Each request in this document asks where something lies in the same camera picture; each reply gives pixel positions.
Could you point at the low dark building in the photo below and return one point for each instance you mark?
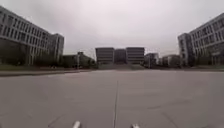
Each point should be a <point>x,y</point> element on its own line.
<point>77,60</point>

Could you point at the long grey windowed building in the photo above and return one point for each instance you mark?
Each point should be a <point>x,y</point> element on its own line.
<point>23,36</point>

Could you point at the robot's own part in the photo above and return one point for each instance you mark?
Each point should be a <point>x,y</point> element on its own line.
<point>135,126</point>
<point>76,124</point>

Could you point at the grey twin-block building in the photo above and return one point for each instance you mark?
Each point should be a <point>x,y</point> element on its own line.
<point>120,55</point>

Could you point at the low grey building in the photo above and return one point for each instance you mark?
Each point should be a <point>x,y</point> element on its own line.
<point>171,60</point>

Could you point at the small grey building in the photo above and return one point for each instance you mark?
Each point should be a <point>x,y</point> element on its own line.
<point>151,58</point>

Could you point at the tall grey windowed building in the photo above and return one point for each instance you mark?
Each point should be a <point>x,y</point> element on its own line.
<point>205,40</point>

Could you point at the row of dark trees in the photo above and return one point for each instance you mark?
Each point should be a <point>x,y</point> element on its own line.
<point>20,55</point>

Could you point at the raised kerb strip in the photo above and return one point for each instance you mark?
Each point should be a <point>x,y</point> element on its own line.
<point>33,72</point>

